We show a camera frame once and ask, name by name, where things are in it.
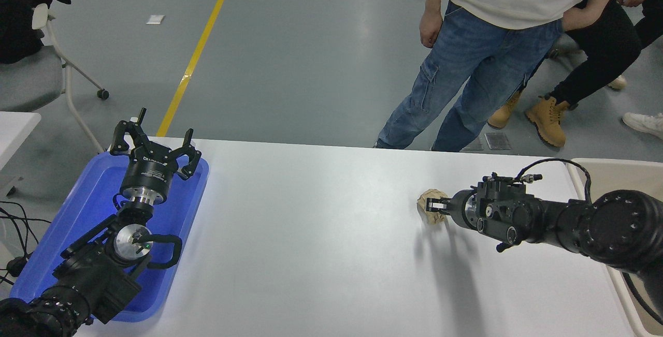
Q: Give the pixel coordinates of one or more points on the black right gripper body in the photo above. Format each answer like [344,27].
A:
[458,207]

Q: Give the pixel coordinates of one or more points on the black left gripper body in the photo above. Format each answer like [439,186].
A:
[147,174]

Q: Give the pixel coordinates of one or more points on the tan paper ball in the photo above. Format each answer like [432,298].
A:
[429,213]

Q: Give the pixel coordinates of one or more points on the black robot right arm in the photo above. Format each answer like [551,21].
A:
[611,228]

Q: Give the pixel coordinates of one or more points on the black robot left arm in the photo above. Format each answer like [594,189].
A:
[98,275]

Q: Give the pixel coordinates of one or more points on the person's right hand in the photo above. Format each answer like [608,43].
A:
[431,30]

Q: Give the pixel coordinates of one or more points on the person's left hand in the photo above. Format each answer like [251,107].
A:
[576,18]

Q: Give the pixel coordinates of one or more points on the blue plastic tray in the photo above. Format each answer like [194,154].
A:
[93,192]

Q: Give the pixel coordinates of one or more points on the clear plastic sheet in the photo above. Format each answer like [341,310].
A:
[497,141]

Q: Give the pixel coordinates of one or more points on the white paper scrap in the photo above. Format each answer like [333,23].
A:
[155,19]

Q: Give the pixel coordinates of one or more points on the small white table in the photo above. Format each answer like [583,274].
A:
[15,127]

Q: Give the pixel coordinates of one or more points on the person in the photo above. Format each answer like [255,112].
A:
[645,123]
[606,52]
[487,57]

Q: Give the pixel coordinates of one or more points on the large pale bin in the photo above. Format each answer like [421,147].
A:
[611,176]

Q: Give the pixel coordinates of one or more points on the black garment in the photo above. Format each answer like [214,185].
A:
[18,11]

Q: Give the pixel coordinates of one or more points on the grey chair with white frame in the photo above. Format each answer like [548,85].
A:
[31,75]

